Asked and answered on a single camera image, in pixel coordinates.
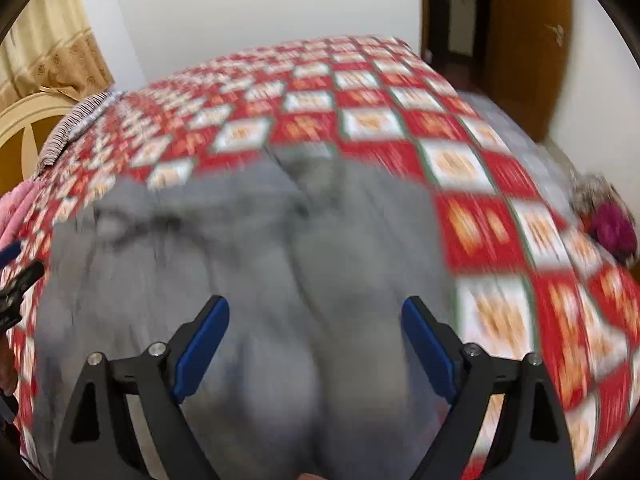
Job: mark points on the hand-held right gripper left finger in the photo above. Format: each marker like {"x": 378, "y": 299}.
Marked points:
{"x": 200, "y": 355}

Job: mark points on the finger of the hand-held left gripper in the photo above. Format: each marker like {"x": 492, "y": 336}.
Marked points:
{"x": 22, "y": 282}
{"x": 10, "y": 254}

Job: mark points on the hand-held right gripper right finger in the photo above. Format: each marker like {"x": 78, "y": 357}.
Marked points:
{"x": 430, "y": 355}

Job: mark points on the grey puffer jacket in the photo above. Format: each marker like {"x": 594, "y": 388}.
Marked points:
{"x": 280, "y": 260}

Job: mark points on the pile of magenta clothes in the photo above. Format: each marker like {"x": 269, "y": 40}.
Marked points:
{"x": 612, "y": 225}

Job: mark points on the pink floral folded blanket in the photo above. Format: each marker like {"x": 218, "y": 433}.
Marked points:
{"x": 15, "y": 210}

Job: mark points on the cream and brown headboard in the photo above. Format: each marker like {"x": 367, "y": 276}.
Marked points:
{"x": 20, "y": 125}

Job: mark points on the striped pillow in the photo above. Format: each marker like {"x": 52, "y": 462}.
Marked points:
{"x": 65, "y": 130}

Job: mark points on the beige patterned curtain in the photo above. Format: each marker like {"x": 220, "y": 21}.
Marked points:
{"x": 50, "y": 55}

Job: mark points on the red checkered bear bedsheet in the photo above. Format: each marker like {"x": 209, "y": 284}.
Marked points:
{"x": 380, "y": 120}

